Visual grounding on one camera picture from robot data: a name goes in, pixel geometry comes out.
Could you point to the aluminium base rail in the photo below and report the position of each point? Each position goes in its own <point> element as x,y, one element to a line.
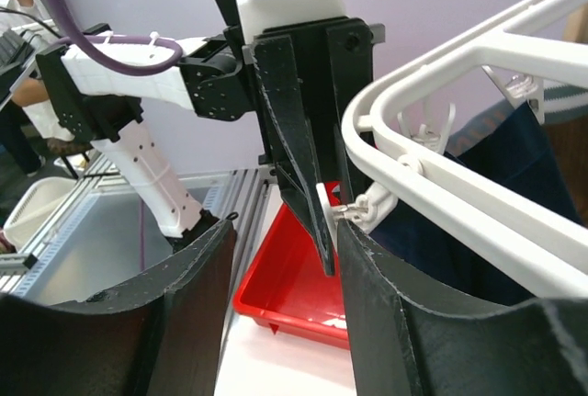
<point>102,234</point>

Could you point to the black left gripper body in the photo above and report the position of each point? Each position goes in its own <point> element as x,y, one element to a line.
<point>315,78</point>

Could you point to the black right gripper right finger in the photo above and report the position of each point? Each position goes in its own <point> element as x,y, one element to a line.
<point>410,334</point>

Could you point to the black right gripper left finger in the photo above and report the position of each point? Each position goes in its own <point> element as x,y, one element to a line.
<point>158,333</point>

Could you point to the red plastic tray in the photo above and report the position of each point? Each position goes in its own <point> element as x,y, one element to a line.
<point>285,290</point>

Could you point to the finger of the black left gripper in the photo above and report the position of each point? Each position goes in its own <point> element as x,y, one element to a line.
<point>342,116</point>
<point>293,149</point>

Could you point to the brown sock grey striped cuff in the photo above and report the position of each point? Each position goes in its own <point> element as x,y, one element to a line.
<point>566,127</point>

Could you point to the white plastic clip hanger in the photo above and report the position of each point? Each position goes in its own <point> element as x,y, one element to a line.
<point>505,46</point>

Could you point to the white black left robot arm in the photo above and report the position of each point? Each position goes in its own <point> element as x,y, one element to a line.
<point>111,120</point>

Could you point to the white basket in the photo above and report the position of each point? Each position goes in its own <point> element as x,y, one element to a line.
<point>36,205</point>

